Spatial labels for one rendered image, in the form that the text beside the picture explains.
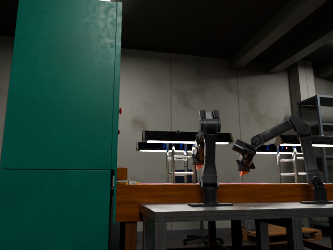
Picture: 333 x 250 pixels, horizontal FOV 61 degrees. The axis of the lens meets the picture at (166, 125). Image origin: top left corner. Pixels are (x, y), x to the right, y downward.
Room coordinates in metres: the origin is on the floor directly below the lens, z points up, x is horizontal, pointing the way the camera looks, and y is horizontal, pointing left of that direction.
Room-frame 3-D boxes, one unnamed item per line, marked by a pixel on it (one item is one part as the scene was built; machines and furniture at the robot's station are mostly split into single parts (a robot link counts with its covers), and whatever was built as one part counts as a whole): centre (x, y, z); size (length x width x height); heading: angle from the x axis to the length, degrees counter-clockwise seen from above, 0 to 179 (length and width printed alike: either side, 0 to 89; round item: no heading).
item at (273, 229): (4.25, -1.53, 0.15); 1.06 x 0.74 x 0.30; 109
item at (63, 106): (2.08, 0.64, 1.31); 1.36 x 0.55 x 0.95; 10
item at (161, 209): (1.67, -0.44, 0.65); 1.20 x 0.90 x 0.04; 103
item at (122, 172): (1.77, 0.28, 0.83); 0.30 x 0.06 x 0.07; 10
